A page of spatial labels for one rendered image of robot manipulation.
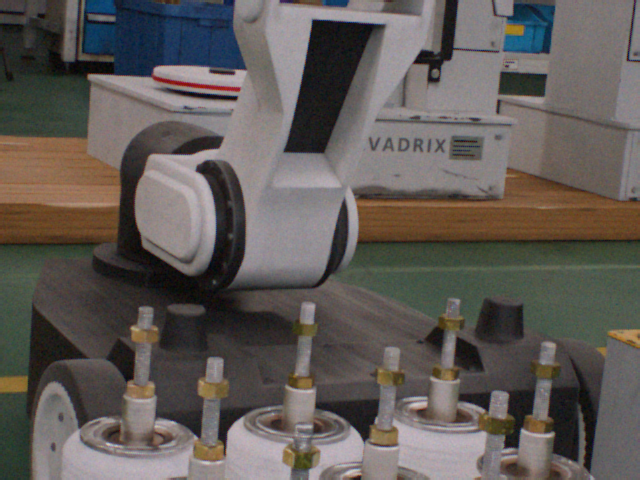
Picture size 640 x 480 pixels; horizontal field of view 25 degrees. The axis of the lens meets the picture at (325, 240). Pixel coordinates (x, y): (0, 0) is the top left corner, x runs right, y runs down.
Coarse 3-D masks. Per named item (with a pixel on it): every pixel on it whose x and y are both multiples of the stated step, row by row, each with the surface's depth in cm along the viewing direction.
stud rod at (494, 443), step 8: (496, 392) 79; (504, 392) 79; (496, 400) 78; (504, 400) 78; (496, 408) 78; (504, 408) 78; (496, 416) 78; (504, 416) 79; (488, 440) 79; (496, 440) 79; (488, 448) 79; (496, 448) 79; (488, 456) 79; (496, 456) 79; (488, 464) 79; (496, 464) 79; (488, 472) 79; (496, 472) 79
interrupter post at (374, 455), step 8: (368, 440) 90; (368, 448) 90; (376, 448) 89; (384, 448) 89; (392, 448) 89; (368, 456) 90; (376, 456) 89; (384, 456) 89; (392, 456) 89; (368, 464) 90; (376, 464) 89; (384, 464) 89; (392, 464) 90; (368, 472) 90; (376, 472) 89; (384, 472) 89; (392, 472) 90
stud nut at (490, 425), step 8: (480, 416) 79; (488, 416) 79; (480, 424) 79; (488, 424) 78; (496, 424) 78; (504, 424) 78; (512, 424) 79; (488, 432) 78; (496, 432) 78; (504, 432) 78
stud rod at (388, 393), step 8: (392, 352) 89; (384, 360) 89; (392, 360) 89; (384, 368) 89; (392, 368) 89; (384, 392) 89; (392, 392) 89; (384, 400) 89; (392, 400) 89; (384, 408) 89; (392, 408) 89; (384, 416) 89; (392, 416) 90; (384, 424) 90; (392, 424) 90
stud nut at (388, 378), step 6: (378, 366) 90; (378, 372) 89; (384, 372) 88; (390, 372) 88; (396, 372) 89; (402, 372) 89; (378, 378) 89; (384, 378) 89; (390, 378) 88; (396, 378) 89; (402, 378) 89; (384, 384) 89; (390, 384) 88; (396, 384) 89
